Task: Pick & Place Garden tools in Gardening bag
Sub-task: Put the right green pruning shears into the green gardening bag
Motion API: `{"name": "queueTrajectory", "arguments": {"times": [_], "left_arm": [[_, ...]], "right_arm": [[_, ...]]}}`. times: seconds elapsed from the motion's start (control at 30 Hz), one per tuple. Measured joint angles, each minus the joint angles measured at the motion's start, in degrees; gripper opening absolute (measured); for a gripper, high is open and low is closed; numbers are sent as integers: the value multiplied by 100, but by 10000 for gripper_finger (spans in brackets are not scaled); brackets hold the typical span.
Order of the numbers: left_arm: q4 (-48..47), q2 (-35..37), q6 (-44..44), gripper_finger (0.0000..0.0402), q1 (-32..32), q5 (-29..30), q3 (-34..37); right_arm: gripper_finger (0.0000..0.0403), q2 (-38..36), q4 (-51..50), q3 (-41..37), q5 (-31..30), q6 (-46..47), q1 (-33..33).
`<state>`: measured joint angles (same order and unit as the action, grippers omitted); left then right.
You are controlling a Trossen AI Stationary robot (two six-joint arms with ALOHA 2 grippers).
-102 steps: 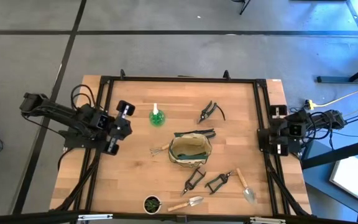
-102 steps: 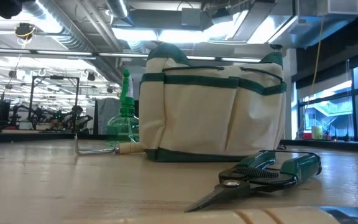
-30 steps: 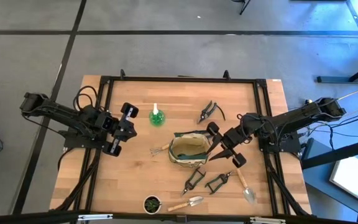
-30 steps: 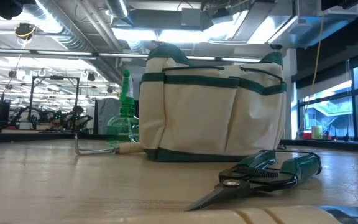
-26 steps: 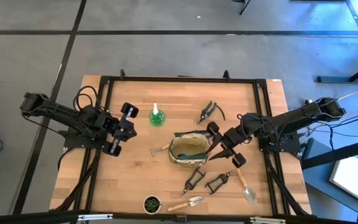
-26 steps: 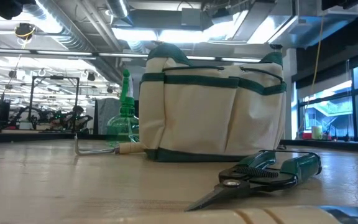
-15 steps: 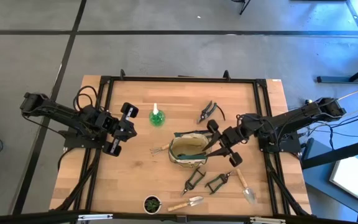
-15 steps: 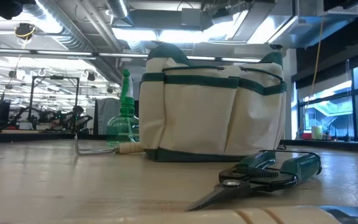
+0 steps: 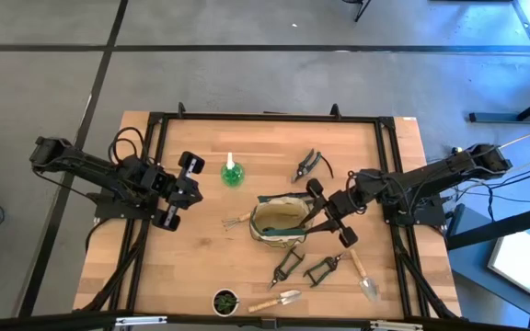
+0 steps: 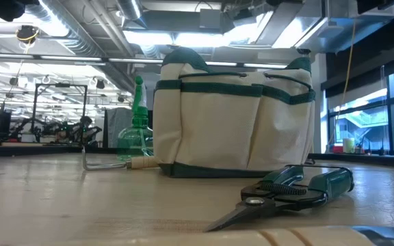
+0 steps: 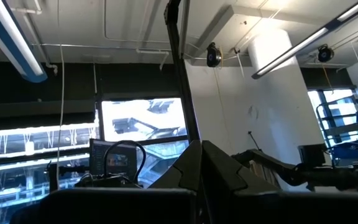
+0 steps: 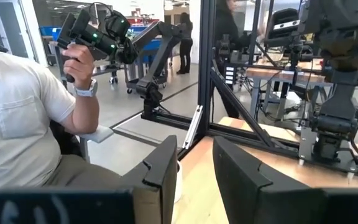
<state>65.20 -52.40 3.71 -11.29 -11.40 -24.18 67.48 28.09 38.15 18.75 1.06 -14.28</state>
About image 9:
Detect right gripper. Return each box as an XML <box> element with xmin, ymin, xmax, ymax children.
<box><xmin>297</xmin><ymin>177</ymin><xmax>360</xmax><ymax>250</ymax></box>

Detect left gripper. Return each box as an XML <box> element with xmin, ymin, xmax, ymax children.
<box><xmin>152</xmin><ymin>151</ymin><xmax>205</xmax><ymax>233</ymax></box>

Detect green-handled garden shears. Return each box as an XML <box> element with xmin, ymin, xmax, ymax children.
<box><xmin>302</xmin><ymin>252</ymin><xmax>345</xmax><ymax>289</ymax></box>
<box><xmin>267</xmin><ymin>246</ymin><xmax>306</xmax><ymax>291</ymax></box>

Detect pruning shears with wrist strap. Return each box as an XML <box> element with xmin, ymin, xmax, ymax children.
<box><xmin>291</xmin><ymin>147</ymin><xmax>335</xmax><ymax>184</ymax></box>

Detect beige green gardening bag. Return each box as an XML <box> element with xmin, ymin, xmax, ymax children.
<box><xmin>248</xmin><ymin>191</ymin><xmax>317</xmax><ymax>250</ymax></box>

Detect green spray bottle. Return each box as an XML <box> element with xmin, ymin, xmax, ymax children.
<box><xmin>220</xmin><ymin>152</ymin><xmax>247</xmax><ymax>188</ymax></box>

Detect wide trowel wooden handle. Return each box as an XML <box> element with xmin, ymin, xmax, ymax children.
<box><xmin>348</xmin><ymin>248</ymin><xmax>381</xmax><ymax>303</ymax></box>

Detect narrow trowel wooden handle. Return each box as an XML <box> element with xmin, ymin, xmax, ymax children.
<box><xmin>247</xmin><ymin>289</ymin><xmax>303</xmax><ymax>314</ymax></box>

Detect dark computer desk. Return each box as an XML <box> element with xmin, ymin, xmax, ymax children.
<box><xmin>444</xmin><ymin>200</ymin><xmax>530</xmax><ymax>318</ymax></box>

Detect black chair base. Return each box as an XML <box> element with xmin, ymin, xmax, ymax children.
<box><xmin>341</xmin><ymin>0</ymin><xmax>373</xmax><ymax>23</ymax></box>

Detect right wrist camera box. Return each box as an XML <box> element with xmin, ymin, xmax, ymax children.
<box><xmin>333</xmin><ymin>190</ymin><xmax>357</xmax><ymax>213</ymax></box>

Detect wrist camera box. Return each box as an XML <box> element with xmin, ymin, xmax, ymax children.
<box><xmin>333</xmin><ymin>190</ymin><xmax>357</xmax><ymax>213</ymax></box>
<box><xmin>146</xmin><ymin>166</ymin><xmax>167</xmax><ymax>195</ymax></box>

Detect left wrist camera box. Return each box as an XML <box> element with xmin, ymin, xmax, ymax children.
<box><xmin>146</xmin><ymin>166</ymin><xmax>167</xmax><ymax>195</ymax></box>

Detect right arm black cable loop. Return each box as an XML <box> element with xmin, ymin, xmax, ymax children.
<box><xmin>344</xmin><ymin>170</ymin><xmax>368</xmax><ymax>215</ymax></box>

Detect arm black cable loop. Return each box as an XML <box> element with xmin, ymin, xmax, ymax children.
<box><xmin>108</xmin><ymin>126</ymin><xmax>149</xmax><ymax>166</ymax></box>
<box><xmin>344</xmin><ymin>170</ymin><xmax>368</xmax><ymax>215</ymax></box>

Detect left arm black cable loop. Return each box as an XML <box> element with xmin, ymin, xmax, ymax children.
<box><xmin>108</xmin><ymin>126</ymin><xmax>149</xmax><ymax>166</ymax></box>

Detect black aluminium table frame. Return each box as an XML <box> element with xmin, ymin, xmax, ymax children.
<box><xmin>78</xmin><ymin>101</ymin><xmax>467</xmax><ymax>323</ymax></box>

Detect black floor cable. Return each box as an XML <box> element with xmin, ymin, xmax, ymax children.
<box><xmin>446</xmin><ymin>159</ymin><xmax>530</xmax><ymax>223</ymax></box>

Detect black front frame beam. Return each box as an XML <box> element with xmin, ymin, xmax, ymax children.
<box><xmin>0</xmin><ymin>310</ymin><xmax>530</xmax><ymax>331</ymax></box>

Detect blue metal table frame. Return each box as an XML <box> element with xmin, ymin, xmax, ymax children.
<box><xmin>468</xmin><ymin>0</ymin><xmax>530</xmax><ymax>125</ymax></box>

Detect yellow cord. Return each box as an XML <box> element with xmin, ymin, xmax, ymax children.
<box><xmin>498</xmin><ymin>119</ymin><xmax>530</xmax><ymax>150</ymax></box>

